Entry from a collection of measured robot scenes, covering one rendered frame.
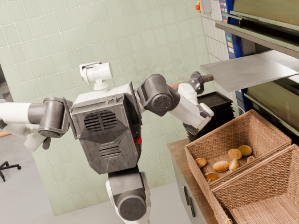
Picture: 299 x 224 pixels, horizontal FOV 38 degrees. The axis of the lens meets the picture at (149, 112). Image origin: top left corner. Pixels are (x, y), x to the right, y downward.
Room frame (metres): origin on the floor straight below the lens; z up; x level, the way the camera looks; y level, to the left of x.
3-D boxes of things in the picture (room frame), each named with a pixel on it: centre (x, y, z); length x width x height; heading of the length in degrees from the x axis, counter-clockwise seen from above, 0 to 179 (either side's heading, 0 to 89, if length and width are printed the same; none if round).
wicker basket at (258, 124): (2.27, -0.41, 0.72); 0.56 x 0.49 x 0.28; 4
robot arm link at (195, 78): (2.19, -0.26, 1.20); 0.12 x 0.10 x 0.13; 148
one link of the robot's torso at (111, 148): (1.69, 0.17, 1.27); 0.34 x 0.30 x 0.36; 85
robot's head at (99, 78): (1.75, 0.16, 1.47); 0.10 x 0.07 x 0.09; 85
